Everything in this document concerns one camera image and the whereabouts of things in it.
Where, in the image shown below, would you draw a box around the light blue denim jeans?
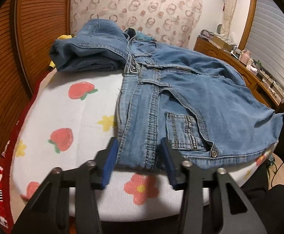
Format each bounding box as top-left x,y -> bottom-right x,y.
117,28 -> 283,170

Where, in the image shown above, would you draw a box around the white strawberry print blanket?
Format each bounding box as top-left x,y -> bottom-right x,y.
12,71 -> 277,222

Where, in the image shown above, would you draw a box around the long wooden sideboard cabinet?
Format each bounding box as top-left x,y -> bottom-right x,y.
194,36 -> 284,113

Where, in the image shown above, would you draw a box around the yellow Pikachu plush toy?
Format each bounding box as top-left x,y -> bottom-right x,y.
49,35 -> 74,69

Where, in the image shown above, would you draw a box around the pink thermos jug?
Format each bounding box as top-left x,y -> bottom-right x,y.
239,50 -> 250,65

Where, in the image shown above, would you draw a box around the cardboard box on sideboard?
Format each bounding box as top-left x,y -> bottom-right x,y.
211,35 -> 235,52

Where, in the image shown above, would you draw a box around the brown wooden louvered wardrobe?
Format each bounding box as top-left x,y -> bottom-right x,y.
0,0 -> 71,155

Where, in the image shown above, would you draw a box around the folded dark blue jeans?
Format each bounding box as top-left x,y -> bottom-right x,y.
56,19 -> 128,72

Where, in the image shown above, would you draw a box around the grey window roller blind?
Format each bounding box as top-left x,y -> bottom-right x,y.
245,0 -> 284,90

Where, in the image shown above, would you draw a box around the pink circle pattern curtain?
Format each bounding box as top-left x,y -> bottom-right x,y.
70,0 -> 203,48

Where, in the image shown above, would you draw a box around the cream lace side curtain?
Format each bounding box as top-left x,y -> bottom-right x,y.
221,0 -> 237,37

